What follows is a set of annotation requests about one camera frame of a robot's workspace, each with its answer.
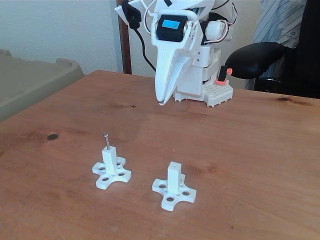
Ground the small metal screw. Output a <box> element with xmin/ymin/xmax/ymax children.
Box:
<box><xmin>103</xmin><ymin>133</ymin><xmax>112</xmax><ymax>151</ymax></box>

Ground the white printed stand with hole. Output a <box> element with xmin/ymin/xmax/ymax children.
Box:
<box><xmin>91</xmin><ymin>146</ymin><xmax>133</xmax><ymax>190</ymax></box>
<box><xmin>151</xmin><ymin>161</ymin><xmax>198</xmax><ymax>211</ymax></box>

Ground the black office chair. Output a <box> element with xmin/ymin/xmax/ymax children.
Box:
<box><xmin>224</xmin><ymin>41</ymin><xmax>301</xmax><ymax>95</ymax></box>

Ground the striped cloth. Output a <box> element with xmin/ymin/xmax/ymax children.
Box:
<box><xmin>244</xmin><ymin>0</ymin><xmax>308</xmax><ymax>91</ymax></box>

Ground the beige plastic bin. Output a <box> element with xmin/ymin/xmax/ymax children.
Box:
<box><xmin>0</xmin><ymin>48</ymin><xmax>86</xmax><ymax>123</ymax></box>

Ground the red white servo wire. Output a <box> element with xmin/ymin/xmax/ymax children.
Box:
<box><xmin>143</xmin><ymin>0</ymin><xmax>161</xmax><ymax>35</ymax></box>

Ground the black camera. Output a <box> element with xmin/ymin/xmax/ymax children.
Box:
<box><xmin>121</xmin><ymin>1</ymin><xmax>143</xmax><ymax>30</ymax></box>

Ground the white camera bracket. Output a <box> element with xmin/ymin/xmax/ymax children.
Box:
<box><xmin>121</xmin><ymin>0</ymin><xmax>151</xmax><ymax>26</ymax></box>

